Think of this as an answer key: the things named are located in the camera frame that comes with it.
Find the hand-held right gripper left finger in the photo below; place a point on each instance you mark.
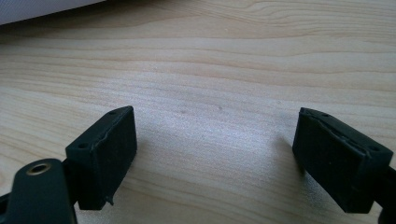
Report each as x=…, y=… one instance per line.
x=104, y=155

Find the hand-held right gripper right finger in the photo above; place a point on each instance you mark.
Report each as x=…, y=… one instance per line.
x=336, y=161

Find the white sheet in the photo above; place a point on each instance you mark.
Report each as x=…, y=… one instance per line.
x=37, y=9

